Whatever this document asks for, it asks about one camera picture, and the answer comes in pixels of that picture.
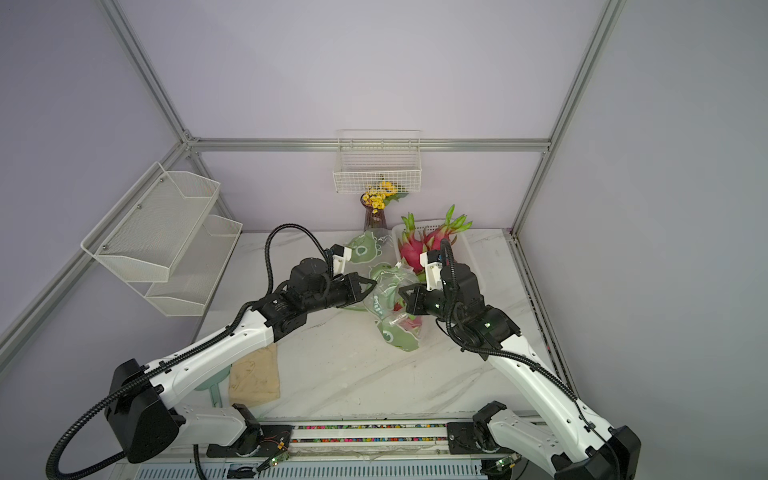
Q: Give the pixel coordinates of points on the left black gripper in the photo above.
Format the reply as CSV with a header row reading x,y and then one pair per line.
x,y
351,282

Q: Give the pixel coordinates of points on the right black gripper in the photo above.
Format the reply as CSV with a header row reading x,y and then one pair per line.
x,y
418,303

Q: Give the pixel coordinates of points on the green-print zip-top bag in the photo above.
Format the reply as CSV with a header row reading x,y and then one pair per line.
x,y
380,303
372,247

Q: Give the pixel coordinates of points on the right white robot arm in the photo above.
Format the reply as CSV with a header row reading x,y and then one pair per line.
x,y
576,442

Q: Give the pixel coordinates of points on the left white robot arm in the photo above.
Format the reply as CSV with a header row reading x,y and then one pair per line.
x,y
143,405

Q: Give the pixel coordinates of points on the white plastic basket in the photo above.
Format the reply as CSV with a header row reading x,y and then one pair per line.
x,y
460,244

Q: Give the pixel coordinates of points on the dark purple glass vase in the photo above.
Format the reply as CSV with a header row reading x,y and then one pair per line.
x,y
374,218

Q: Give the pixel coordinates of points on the yellow flower bouquet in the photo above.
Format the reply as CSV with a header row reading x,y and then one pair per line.
x,y
378,197

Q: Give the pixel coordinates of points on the green scrub brush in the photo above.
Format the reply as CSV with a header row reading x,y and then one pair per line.
x,y
212,386

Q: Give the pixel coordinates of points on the white two-tier mesh shelf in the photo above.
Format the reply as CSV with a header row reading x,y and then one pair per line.
x,y
165,241

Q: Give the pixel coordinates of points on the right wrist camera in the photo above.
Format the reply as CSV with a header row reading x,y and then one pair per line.
x,y
432,264

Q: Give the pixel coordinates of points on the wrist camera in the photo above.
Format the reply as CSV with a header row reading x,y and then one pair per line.
x,y
340,256
432,264

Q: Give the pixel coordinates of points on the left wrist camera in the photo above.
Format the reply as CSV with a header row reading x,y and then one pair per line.
x,y
340,256

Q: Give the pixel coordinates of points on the white wire wall basket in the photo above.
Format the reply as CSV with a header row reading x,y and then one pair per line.
x,y
367,156

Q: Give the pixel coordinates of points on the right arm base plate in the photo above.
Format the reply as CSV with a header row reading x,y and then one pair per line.
x,y
467,438

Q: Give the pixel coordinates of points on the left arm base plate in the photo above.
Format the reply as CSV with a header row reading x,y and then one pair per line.
x,y
272,440

